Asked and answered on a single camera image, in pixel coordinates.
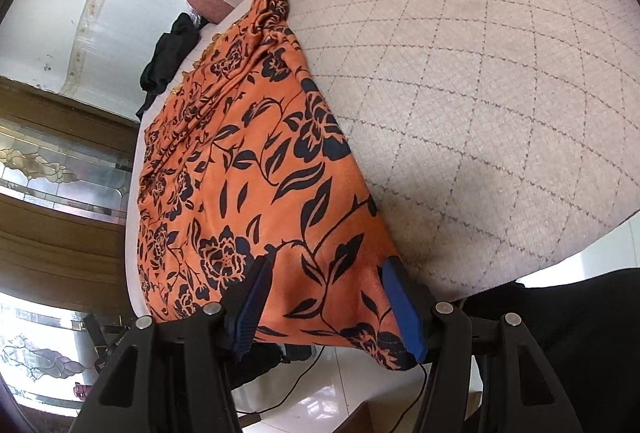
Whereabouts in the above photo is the orange black floral garment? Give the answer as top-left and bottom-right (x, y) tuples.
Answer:
(137, 0), (416, 370)

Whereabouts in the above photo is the pink quilted mattress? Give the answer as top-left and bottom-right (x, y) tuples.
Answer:
(125, 0), (639, 318)

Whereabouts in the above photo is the black cable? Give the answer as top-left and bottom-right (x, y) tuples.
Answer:
(234, 344), (432, 433)

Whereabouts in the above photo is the black cloth bundle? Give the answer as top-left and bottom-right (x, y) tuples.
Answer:
(136, 13), (208, 120)

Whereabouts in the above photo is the dark wooden wardrobe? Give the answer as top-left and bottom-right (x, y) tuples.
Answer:
(1, 79), (137, 432)

